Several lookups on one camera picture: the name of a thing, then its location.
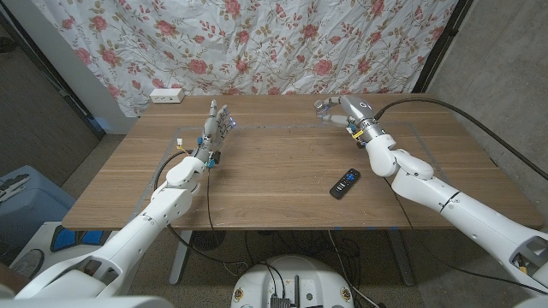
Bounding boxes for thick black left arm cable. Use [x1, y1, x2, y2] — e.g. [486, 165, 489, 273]
[152, 149, 249, 266]

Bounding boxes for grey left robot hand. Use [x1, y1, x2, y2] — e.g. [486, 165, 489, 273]
[190, 98, 237, 169]

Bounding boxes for white clips on bin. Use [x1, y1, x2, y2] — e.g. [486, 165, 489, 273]
[0, 173, 32, 203]

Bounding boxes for white and blue floor box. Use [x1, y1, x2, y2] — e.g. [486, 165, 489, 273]
[9, 221, 113, 279]

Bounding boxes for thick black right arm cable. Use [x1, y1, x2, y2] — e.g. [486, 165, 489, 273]
[374, 97, 548, 181]

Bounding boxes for clear glass salt shaker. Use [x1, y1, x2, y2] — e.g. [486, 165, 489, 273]
[314, 98, 331, 119]

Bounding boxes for white table leg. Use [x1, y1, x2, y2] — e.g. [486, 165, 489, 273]
[169, 229, 194, 286]

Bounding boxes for white power strip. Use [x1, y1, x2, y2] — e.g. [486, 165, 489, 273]
[149, 87, 186, 104]

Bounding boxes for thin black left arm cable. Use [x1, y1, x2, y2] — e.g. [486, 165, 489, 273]
[205, 167, 230, 260]

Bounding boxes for black TV remote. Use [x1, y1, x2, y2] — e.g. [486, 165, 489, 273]
[329, 168, 361, 200]

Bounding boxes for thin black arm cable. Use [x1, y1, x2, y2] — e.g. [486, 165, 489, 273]
[384, 178, 547, 296]
[205, 167, 230, 260]

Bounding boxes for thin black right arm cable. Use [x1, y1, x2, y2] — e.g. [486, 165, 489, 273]
[384, 178, 547, 296]

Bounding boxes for white robot torso base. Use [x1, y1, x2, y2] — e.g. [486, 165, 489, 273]
[230, 255, 355, 308]

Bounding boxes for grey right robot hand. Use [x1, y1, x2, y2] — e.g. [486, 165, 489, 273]
[313, 94, 387, 145]

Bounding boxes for grey table leg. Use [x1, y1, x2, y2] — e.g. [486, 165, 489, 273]
[387, 228, 415, 287]

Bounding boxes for floral rose backdrop cloth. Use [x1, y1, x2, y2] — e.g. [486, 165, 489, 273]
[32, 0, 459, 117]

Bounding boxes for blue plastic storage bin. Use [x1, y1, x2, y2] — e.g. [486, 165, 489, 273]
[0, 165, 77, 243]

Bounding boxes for black round floor disc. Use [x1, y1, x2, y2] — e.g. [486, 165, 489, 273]
[190, 229, 227, 252]

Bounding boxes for black floor cable tangle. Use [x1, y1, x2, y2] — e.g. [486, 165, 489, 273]
[243, 229, 363, 300]

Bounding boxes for black backdrop stand pole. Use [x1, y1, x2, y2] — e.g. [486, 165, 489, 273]
[411, 0, 474, 94]

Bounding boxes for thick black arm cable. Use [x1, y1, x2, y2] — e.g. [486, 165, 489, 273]
[152, 149, 249, 266]
[374, 97, 548, 181]

